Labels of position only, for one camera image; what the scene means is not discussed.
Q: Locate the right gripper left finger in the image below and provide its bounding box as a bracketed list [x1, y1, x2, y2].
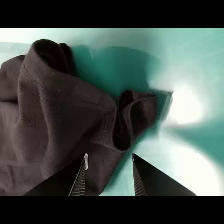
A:
[24, 153, 90, 197]

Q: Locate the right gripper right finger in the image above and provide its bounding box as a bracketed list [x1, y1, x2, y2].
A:
[131, 153, 197, 197]

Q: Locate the dark brown garment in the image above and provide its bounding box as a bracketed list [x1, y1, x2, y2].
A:
[0, 38, 159, 197]

